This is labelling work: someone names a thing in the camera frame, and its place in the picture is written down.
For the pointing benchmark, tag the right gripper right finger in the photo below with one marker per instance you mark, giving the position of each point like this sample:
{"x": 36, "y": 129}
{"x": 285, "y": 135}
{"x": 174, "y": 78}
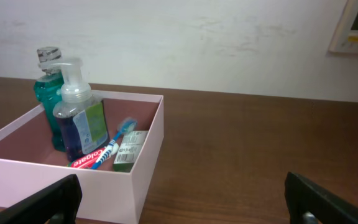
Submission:
{"x": 308, "y": 202}

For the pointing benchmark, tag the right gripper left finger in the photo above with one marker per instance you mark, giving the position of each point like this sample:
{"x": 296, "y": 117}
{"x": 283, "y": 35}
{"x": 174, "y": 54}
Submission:
{"x": 58, "y": 203}

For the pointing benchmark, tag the Colgate toothpaste tube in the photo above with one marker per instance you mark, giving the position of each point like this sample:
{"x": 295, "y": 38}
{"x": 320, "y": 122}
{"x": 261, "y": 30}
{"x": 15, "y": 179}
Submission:
{"x": 87, "y": 161}

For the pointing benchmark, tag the purple pump soap bottle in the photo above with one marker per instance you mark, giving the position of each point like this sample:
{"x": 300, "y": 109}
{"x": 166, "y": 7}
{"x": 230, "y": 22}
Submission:
{"x": 80, "y": 114}

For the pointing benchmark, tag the green white soap box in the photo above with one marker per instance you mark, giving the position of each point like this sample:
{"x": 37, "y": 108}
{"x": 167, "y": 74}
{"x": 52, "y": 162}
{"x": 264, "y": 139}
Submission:
{"x": 129, "y": 151}

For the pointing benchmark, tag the blue white toothbrush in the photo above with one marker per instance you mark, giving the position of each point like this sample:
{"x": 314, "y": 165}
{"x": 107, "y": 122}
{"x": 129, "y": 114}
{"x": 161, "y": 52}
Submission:
{"x": 126, "y": 126}

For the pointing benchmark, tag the teal mouthwash bottle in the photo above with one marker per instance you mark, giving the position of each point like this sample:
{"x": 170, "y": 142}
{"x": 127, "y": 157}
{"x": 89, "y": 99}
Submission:
{"x": 47, "y": 91}

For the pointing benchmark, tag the white open cardboard box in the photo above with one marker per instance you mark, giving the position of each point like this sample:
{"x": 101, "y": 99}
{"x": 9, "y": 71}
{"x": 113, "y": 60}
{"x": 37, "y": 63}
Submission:
{"x": 29, "y": 163}

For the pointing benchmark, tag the white wall control panel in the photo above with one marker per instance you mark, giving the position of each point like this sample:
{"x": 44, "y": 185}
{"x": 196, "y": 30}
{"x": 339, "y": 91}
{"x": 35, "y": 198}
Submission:
{"x": 345, "y": 38}

